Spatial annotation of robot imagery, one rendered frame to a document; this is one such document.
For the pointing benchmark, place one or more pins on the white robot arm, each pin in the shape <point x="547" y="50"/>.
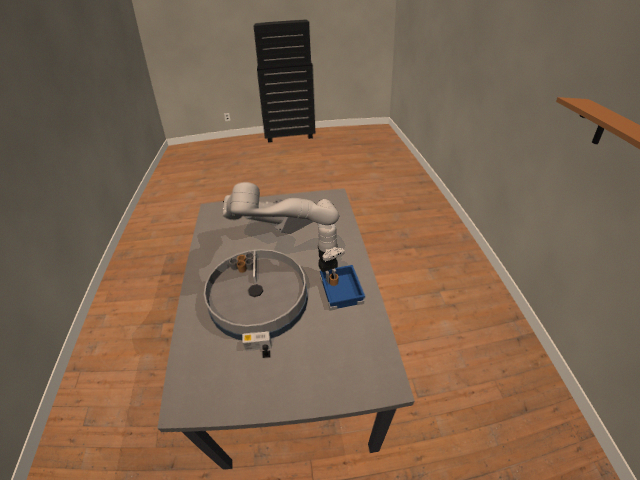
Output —
<point x="245" y="202"/>

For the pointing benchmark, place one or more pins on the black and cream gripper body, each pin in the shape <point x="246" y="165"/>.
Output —
<point x="328" y="251"/>

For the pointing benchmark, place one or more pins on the blue plastic tray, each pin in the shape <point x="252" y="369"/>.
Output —
<point x="348" y="286"/>

